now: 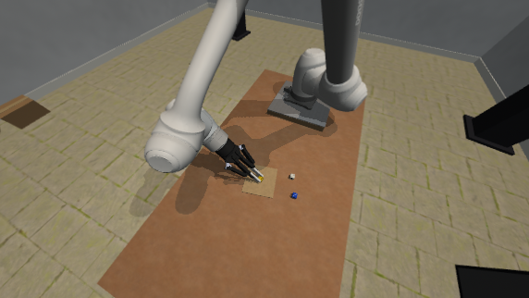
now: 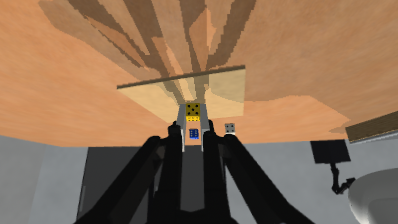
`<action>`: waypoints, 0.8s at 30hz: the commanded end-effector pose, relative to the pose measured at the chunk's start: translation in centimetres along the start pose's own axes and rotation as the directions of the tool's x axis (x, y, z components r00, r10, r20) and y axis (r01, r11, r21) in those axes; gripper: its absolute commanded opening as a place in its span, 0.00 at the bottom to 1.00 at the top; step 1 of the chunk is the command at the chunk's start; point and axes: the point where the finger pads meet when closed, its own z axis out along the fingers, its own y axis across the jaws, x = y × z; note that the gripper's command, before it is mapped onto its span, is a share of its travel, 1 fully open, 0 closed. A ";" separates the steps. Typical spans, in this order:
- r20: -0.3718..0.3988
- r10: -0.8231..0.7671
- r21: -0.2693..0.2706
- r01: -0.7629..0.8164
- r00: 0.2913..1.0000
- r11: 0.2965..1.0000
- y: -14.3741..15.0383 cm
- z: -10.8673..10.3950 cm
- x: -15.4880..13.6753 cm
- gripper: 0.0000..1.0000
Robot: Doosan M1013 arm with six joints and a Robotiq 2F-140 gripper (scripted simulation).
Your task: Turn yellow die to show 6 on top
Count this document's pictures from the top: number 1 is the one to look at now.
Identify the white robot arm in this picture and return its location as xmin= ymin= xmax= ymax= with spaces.
xmin=144 ymin=0 xmax=367 ymax=173

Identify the beige flat mat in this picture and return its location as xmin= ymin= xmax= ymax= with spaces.
xmin=242 ymin=165 xmax=277 ymax=198

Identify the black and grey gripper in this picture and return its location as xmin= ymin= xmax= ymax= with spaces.
xmin=215 ymin=138 xmax=264 ymax=182

